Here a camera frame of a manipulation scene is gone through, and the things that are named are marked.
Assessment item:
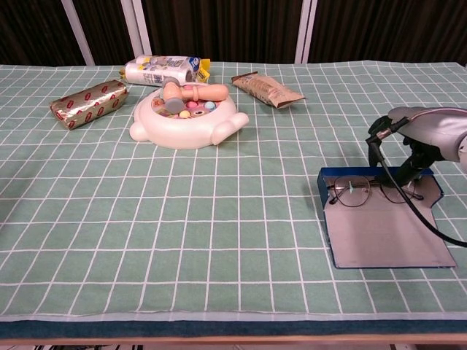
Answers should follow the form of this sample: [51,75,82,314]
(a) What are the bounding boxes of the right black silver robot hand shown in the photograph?
[366,106,467,189]

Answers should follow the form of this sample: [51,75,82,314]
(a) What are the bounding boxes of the thin-framed eyeglasses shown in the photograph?
[327,174,425,209]

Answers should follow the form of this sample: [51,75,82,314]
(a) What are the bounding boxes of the blue glasses case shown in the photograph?
[316,166,458,270]

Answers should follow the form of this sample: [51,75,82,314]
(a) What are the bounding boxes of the brown snack bar wrapper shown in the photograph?
[231,71,306,109]

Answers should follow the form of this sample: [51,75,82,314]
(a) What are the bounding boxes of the pink toy hammer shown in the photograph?
[161,80,230,114]

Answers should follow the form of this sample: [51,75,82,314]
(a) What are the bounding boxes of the white animal-shaped toy game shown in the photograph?
[130,82,250,149]

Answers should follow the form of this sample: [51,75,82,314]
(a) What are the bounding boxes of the green white checked tablecloth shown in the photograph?
[0,61,467,322]

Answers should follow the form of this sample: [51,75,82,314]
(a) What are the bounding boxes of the dark blue felt mat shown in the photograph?
[0,319,467,339]

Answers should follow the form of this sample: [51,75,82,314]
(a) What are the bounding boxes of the gold foil snack pack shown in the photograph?
[49,79,130,131]

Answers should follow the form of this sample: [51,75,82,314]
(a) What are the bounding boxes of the black right hand cable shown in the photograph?
[366,109,467,248]

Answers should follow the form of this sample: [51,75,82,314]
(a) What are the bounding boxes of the white aluminium frame post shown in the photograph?
[293,0,317,65]
[61,0,96,66]
[120,0,153,60]

